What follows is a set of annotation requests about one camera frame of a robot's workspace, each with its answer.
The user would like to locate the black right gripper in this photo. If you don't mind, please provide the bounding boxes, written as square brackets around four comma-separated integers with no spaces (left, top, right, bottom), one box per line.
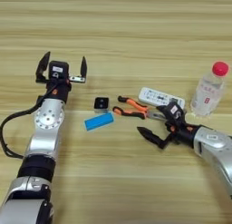
[136,104,201,150]

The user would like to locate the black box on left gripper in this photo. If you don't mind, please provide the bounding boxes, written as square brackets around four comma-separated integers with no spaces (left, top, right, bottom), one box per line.
[48,60,70,81]

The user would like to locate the small black square box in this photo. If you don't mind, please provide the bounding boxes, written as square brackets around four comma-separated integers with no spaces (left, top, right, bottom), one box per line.
[92,96,111,114]

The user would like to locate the clear bottle with red cap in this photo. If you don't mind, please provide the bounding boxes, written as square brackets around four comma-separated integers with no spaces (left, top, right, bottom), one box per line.
[189,61,230,118]

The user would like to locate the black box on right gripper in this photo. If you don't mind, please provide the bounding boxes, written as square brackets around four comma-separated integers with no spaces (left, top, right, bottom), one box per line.
[164,101,187,126]

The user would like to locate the blue rectangular block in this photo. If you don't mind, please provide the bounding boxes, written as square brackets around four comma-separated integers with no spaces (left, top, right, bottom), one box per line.
[83,112,116,132]

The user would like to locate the orange black needle-nose pliers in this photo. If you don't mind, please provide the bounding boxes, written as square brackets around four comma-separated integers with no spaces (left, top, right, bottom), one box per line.
[111,95,168,122]

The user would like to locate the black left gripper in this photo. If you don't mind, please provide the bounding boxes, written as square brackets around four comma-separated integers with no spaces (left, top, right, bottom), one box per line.
[34,51,89,104]

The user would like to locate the white remote control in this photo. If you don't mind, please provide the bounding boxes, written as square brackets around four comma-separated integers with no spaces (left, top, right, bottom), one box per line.
[138,86,186,112]

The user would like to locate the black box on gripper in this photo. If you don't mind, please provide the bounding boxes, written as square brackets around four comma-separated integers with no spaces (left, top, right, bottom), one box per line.
[164,101,187,126]
[48,60,70,81]

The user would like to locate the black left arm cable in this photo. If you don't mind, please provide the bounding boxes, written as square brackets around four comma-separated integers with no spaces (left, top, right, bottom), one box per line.
[0,91,53,160]

